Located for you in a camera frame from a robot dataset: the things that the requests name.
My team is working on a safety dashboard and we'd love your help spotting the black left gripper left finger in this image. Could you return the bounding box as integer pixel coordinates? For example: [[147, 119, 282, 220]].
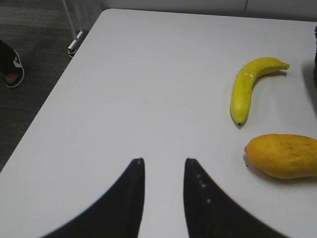
[[45, 158, 145, 238]]

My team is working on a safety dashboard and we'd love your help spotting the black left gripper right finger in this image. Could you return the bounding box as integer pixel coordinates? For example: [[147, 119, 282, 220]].
[[184, 158, 283, 238]]

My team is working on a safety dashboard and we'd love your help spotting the dark woven rectangular basket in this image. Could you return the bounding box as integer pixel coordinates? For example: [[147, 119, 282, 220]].
[[313, 26, 317, 88]]

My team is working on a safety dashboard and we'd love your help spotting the orange-yellow mango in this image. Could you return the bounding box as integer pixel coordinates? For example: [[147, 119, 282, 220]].
[[244, 134, 317, 179]]

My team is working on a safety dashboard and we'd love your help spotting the yellow banana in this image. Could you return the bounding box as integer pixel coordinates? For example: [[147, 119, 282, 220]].
[[230, 57, 290, 127]]

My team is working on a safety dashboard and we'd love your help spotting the black and white shoe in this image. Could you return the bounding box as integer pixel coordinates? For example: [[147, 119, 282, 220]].
[[0, 41, 25, 88]]

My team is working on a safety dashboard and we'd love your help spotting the white metal frame leg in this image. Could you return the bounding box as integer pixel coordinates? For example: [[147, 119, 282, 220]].
[[61, 0, 90, 59]]

